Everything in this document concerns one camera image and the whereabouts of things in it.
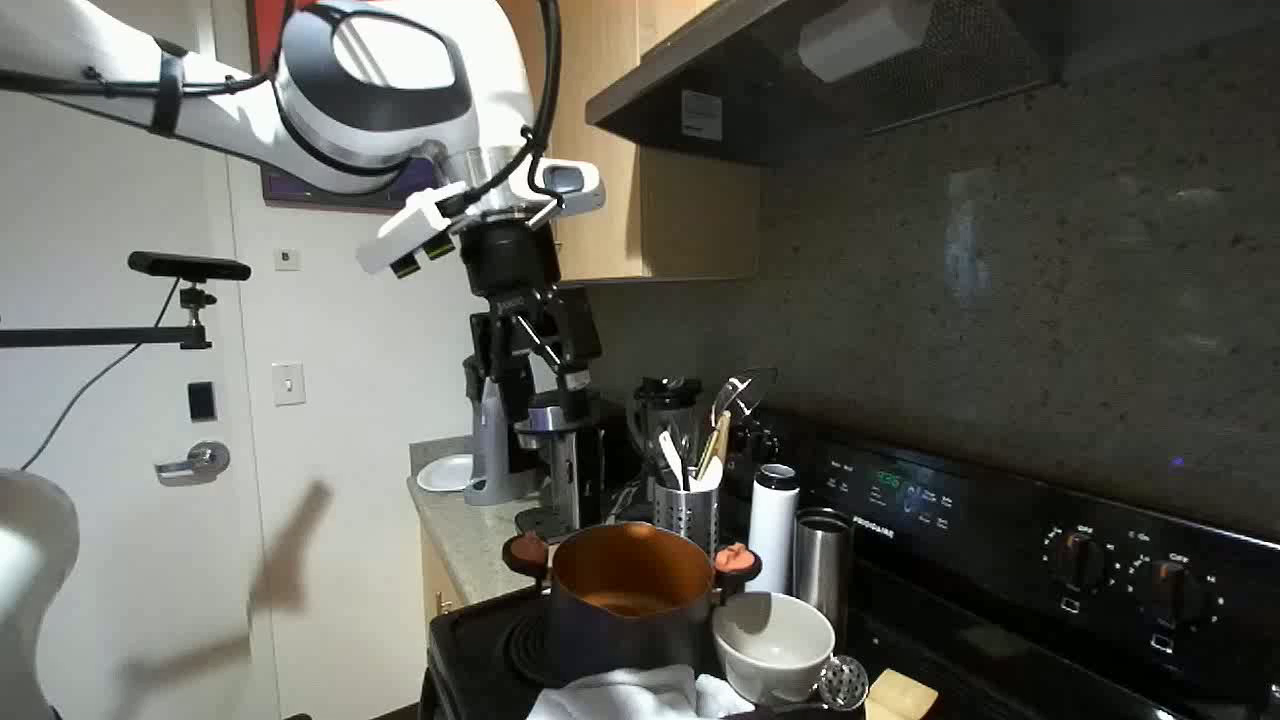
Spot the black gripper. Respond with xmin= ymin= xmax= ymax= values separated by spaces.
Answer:
xmin=455 ymin=210 xmax=607 ymax=404

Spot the metal utensil rack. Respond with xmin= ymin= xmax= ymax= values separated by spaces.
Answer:
xmin=649 ymin=477 xmax=727 ymax=552

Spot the black electric stove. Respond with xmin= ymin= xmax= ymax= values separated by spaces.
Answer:
xmin=417 ymin=404 xmax=1280 ymax=720

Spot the black stove knob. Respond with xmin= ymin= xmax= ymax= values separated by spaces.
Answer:
xmin=1043 ymin=518 xmax=1115 ymax=603
xmin=1130 ymin=548 xmax=1222 ymax=639

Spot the grey bottle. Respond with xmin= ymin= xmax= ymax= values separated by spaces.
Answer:
xmin=469 ymin=375 xmax=517 ymax=506

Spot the stainless steel coffee maker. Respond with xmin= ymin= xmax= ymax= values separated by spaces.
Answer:
xmin=511 ymin=392 xmax=607 ymax=537

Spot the black steel blender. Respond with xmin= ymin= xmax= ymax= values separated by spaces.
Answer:
xmin=629 ymin=375 xmax=706 ymax=491

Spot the white plate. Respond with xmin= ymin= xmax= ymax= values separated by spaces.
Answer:
xmin=412 ymin=453 xmax=480 ymax=500

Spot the light wood upper cabinet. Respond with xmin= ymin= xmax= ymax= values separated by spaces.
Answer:
xmin=494 ymin=0 xmax=767 ymax=287

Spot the light wooden utensil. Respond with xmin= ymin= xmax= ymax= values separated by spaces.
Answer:
xmin=696 ymin=409 xmax=737 ymax=491

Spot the white plastic spatula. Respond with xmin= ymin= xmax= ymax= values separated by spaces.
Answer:
xmin=684 ymin=454 xmax=732 ymax=495

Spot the wooden base cabinet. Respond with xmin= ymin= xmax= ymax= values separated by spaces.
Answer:
xmin=417 ymin=525 xmax=473 ymax=625

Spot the dark pot orange interior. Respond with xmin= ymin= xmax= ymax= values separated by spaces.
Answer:
xmin=498 ymin=518 xmax=764 ymax=688

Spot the white thermos black cap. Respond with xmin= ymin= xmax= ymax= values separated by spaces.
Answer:
xmin=742 ymin=460 xmax=804 ymax=595

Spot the dark range hood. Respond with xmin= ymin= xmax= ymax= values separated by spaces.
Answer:
xmin=579 ymin=0 xmax=1280 ymax=170

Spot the stainless steel tumbler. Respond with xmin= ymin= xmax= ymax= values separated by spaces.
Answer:
xmin=786 ymin=504 xmax=856 ymax=639

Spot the white cloth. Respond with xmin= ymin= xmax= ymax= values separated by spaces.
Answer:
xmin=524 ymin=660 xmax=755 ymax=720

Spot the large white bowl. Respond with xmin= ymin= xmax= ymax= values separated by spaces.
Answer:
xmin=706 ymin=586 xmax=840 ymax=712

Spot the white door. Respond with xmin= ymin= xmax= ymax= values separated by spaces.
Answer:
xmin=0 ymin=75 xmax=275 ymax=720

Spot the white hood light cover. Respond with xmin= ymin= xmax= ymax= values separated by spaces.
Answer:
xmin=792 ymin=0 xmax=934 ymax=86

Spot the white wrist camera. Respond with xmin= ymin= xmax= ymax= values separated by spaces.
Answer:
xmin=353 ymin=181 xmax=473 ymax=281

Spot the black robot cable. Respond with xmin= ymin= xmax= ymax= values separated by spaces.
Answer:
xmin=452 ymin=0 xmax=564 ymax=214

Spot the black stereo camera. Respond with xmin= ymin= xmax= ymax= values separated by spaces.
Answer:
xmin=123 ymin=247 xmax=254 ymax=287

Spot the silver door handle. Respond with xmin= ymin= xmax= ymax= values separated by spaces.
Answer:
xmin=151 ymin=436 xmax=236 ymax=488

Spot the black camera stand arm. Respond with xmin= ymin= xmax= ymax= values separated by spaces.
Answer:
xmin=0 ymin=281 xmax=219 ymax=357

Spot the thin black camera cable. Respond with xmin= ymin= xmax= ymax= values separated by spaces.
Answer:
xmin=12 ymin=277 xmax=185 ymax=477

